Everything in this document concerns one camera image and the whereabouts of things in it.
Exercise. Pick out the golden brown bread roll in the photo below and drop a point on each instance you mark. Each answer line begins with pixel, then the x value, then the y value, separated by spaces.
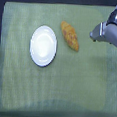
pixel 69 35

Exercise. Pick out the white round plate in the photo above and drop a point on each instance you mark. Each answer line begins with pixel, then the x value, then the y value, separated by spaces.
pixel 43 46

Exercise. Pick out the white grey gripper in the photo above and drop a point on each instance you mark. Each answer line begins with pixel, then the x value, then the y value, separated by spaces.
pixel 106 31

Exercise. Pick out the green table cloth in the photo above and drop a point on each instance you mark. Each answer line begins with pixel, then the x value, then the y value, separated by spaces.
pixel 79 83

